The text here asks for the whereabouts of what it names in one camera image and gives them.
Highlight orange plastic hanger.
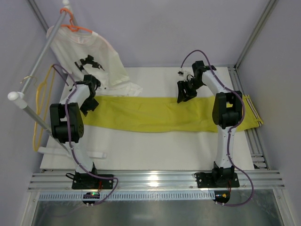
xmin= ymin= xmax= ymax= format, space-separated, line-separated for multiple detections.
xmin=60 ymin=8 xmax=93 ymax=33

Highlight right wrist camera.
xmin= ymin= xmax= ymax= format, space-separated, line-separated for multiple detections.
xmin=178 ymin=68 xmax=192 ymax=81

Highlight slotted cable duct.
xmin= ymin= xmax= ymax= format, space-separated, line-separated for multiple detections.
xmin=38 ymin=190 xmax=215 ymax=202

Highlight yellow-green trousers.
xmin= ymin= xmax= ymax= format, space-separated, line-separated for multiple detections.
xmin=82 ymin=94 xmax=264 ymax=134

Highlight yellow velvet hanger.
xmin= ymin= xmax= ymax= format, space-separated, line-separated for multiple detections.
xmin=32 ymin=65 xmax=55 ymax=152

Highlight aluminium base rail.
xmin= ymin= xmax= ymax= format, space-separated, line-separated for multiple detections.
xmin=28 ymin=169 xmax=285 ymax=191

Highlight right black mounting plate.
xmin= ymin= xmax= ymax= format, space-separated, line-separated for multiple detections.
xmin=194 ymin=172 xmax=240 ymax=188

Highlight black mounting plate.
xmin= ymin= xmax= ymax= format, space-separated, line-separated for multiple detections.
xmin=194 ymin=172 xmax=240 ymax=188
xmin=71 ymin=172 xmax=114 ymax=190

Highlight white printed t-shirt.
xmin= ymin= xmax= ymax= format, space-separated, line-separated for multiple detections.
xmin=51 ymin=27 xmax=143 ymax=97

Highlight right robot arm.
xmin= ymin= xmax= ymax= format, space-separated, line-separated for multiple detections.
xmin=177 ymin=61 xmax=244 ymax=188

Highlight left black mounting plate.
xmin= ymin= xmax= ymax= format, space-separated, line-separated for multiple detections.
xmin=71 ymin=172 xmax=114 ymax=190

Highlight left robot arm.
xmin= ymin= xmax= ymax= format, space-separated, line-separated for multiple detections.
xmin=49 ymin=74 xmax=101 ymax=189

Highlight grey clothes rack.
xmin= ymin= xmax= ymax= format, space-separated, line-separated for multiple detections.
xmin=7 ymin=0 xmax=108 ymax=160

